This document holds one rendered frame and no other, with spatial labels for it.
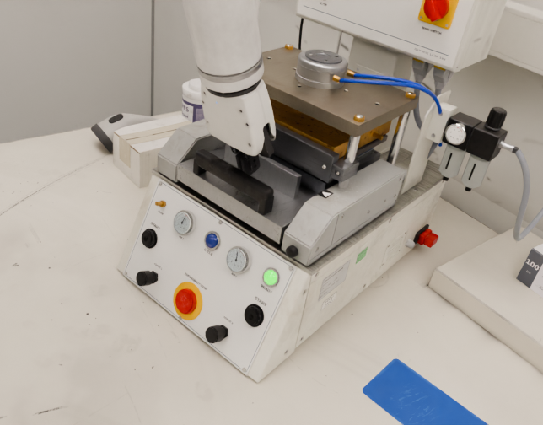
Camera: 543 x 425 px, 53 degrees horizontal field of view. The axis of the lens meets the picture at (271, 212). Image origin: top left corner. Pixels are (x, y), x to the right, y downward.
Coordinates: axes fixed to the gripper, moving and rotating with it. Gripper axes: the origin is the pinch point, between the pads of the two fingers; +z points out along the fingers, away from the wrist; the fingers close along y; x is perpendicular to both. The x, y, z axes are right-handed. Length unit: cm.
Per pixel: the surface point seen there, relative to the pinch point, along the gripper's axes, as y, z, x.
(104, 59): -141, 65, 53
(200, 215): -4.1, 7.6, -8.3
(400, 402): 33.9, 24.9, -7.9
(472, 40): 16.4, -6.9, 35.7
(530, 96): 21, 17, 60
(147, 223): -13.8, 12.2, -13.0
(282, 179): 4.9, 2.6, 2.0
